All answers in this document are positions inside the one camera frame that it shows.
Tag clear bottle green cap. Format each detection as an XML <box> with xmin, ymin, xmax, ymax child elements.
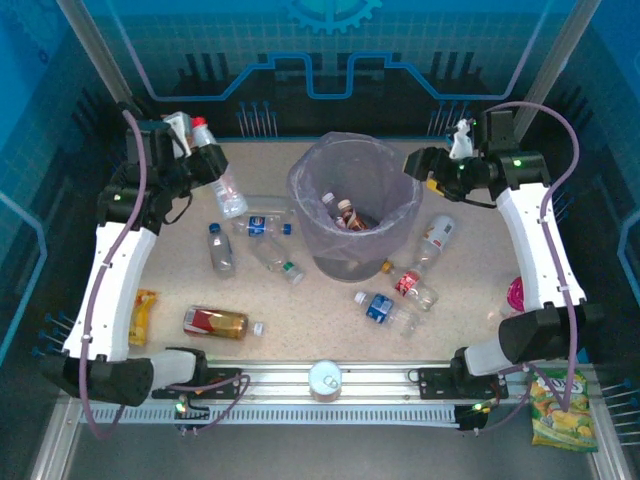
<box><xmin>248</xmin><ymin>237</ymin><xmax>306</xmax><ymax>286</ymax></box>

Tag grey slotted cable duct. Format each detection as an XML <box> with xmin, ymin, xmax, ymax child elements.
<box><xmin>79</xmin><ymin>403</ymin><xmax>464</xmax><ymax>428</ymax></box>

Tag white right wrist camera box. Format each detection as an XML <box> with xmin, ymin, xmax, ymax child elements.
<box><xmin>448</xmin><ymin>118</ymin><xmax>475</xmax><ymax>160</ymax></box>

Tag green yellow snack bag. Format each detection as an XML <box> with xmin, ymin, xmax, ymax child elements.
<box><xmin>528</xmin><ymin>369</ymin><xmax>599</xmax><ymax>454</ymax></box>

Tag clear bottle red cap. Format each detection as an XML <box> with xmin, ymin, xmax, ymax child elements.
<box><xmin>192</xmin><ymin>115</ymin><xmax>250</xmax><ymax>221</ymax></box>

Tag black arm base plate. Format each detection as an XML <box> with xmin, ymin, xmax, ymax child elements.
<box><xmin>416</xmin><ymin>367</ymin><xmax>501</xmax><ymax>401</ymax></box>
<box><xmin>151</xmin><ymin>367</ymin><xmax>245</xmax><ymax>401</ymax></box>

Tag aluminium frame post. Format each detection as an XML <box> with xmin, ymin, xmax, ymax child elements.
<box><xmin>514</xmin><ymin>0</ymin><xmax>601</xmax><ymax>131</ymax></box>
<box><xmin>55</xmin><ymin>0</ymin><xmax>135</xmax><ymax>109</ymax></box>

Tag translucent purple bin liner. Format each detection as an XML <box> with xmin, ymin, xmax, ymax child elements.
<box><xmin>285</xmin><ymin>131</ymin><xmax>424</xmax><ymax>262</ymax></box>

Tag black connector box green light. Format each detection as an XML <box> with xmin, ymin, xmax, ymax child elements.
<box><xmin>455</xmin><ymin>399</ymin><xmax>496</xmax><ymax>436</ymax></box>
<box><xmin>173</xmin><ymin>394</ymin><xmax>212</xmax><ymax>437</ymax></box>

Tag blue-label bottle white cap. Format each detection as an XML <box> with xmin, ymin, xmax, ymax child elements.
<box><xmin>353</xmin><ymin>291</ymin><xmax>422</xmax><ymax>338</ymax></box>

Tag white orange label bottle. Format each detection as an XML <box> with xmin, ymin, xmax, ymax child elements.
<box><xmin>413</xmin><ymin>214</ymin><xmax>457</xmax><ymax>267</ymax></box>

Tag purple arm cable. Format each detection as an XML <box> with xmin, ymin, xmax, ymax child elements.
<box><xmin>79</xmin><ymin>109</ymin><xmax>251</xmax><ymax>441</ymax></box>
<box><xmin>469</xmin><ymin>101</ymin><xmax>584</xmax><ymax>431</ymax></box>

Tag grey round waste bin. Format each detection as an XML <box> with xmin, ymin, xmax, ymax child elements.
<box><xmin>286</xmin><ymin>132</ymin><xmax>424</xmax><ymax>285</ymax></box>

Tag yellow snack packet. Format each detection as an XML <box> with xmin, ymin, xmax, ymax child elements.
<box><xmin>128</xmin><ymin>288</ymin><xmax>159</xmax><ymax>348</ymax></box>

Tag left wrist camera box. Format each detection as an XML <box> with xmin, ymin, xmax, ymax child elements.
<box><xmin>162</xmin><ymin>111</ymin><xmax>195</xmax><ymax>157</ymax></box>

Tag crumpled blue-label bottle blue cap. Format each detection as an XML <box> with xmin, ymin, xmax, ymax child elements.
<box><xmin>230</xmin><ymin>214</ymin><xmax>294</xmax><ymax>239</ymax></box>

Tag brown drink bottle beige cap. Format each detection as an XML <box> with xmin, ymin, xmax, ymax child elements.
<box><xmin>333</xmin><ymin>198</ymin><xmax>371</xmax><ymax>234</ymax></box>

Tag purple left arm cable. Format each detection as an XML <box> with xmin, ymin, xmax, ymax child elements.
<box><xmin>79</xmin><ymin>109</ymin><xmax>251</xmax><ymax>441</ymax></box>

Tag metal tin can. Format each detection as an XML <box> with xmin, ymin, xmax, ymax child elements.
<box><xmin>307</xmin><ymin>359</ymin><xmax>344</xmax><ymax>404</ymax></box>

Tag clear bottle blue cap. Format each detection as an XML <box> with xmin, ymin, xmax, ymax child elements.
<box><xmin>207</xmin><ymin>223</ymin><xmax>237</xmax><ymax>277</ymax></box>

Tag aluminium frame rail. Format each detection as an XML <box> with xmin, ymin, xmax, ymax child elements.
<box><xmin>59</xmin><ymin>355</ymin><xmax>534</xmax><ymax>407</ymax></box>

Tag amber bottle red label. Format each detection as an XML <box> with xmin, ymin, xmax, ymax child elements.
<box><xmin>182</xmin><ymin>304</ymin><xmax>265</xmax><ymax>342</ymax></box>

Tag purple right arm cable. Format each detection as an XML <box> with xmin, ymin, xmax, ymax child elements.
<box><xmin>469</xmin><ymin>101</ymin><xmax>584</xmax><ymax>431</ymax></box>

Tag red-label bottle gold cap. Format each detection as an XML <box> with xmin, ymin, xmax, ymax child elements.
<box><xmin>380</xmin><ymin>259</ymin><xmax>440</xmax><ymax>313</ymax></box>

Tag clear cup pink lid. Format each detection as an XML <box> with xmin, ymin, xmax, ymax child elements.
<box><xmin>505</xmin><ymin>277</ymin><xmax>527</xmax><ymax>319</ymax></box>

